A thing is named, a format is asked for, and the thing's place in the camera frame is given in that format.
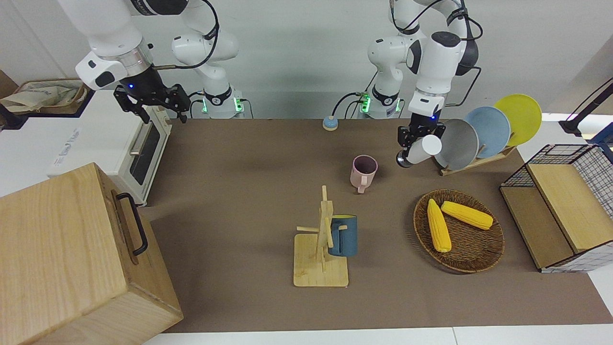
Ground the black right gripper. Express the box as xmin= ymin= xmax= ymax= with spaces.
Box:
xmin=115 ymin=67 xmax=189 ymax=124

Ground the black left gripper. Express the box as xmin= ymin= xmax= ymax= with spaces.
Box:
xmin=397 ymin=113 xmax=446 ymax=150

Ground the white cup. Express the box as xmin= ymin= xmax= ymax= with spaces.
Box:
xmin=396 ymin=135 xmax=443 ymax=169

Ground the grey plate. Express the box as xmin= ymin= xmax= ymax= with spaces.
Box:
xmin=433 ymin=119 xmax=479 ymax=171

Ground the wooden plate rack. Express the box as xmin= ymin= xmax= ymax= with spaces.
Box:
xmin=438 ymin=144 xmax=518 ymax=176

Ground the white toaster oven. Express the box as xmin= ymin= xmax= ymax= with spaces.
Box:
xmin=48 ymin=90 xmax=173 ymax=207

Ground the light blue plate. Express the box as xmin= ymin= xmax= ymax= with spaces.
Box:
xmin=464 ymin=106 xmax=511 ymax=159

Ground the pink mug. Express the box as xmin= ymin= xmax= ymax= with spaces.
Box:
xmin=350 ymin=154 xmax=379 ymax=194

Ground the yellow corn cob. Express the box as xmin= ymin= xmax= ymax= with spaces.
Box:
xmin=441 ymin=201 xmax=494 ymax=230
xmin=427 ymin=198 xmax=452 ymax=253

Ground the yellow plate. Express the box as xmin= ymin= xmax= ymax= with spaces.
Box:
xmin=493 ymin=94 xmax=543 ymax=147

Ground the beige cloth bag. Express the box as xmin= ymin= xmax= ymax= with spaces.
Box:
xmin=0 ymin=82 xmax=81 ymax=114

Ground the brown table mat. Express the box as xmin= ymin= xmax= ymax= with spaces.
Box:
xmin=139 ymin=118 xmax=613 ymax=334

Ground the brown wicker basket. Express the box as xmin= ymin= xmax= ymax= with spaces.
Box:
xmin=413 ymin=189 xmax=505 ymax=275

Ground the dark blue mug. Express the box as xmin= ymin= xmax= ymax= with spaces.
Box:
xmin=328 ymin=215 xmax=359 ymax=257

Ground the wooden mug tree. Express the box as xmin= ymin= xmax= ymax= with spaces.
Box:
xmin=293 ymin=185 xmax=349 ymax=288

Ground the wooden cabinet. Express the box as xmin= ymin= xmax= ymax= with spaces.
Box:
xmin=0 ymin=162 xmax=184 ymax=345

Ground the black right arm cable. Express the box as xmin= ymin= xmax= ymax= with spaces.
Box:
xmin=153 ymin=0 xmax=221 ymax=70

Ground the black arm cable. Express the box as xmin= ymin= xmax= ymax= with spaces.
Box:
xmin=153 ymin=0 xmax=221 ymax=70
xmin=390 ymin=0 xmax=483 ymax=107

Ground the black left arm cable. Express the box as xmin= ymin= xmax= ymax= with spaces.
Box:
xmin=390 ymin=0 xmax=483 ymax=107

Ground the black base cable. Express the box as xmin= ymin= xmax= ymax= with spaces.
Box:
xmin=334 ymin=91 xmax=372 ymax=119

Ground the black cabinet handle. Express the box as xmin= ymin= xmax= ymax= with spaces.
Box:
xmin=116 ymin=193 xmax=148 ymax=256

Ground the black camera pole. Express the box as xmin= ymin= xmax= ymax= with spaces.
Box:
xmin=558 ymin=79 xmax=613 ymax=137

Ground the wire basket with wooden shelf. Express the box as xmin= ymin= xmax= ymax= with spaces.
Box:
xmin=499 ymin=144 xmax=613 ymax=274

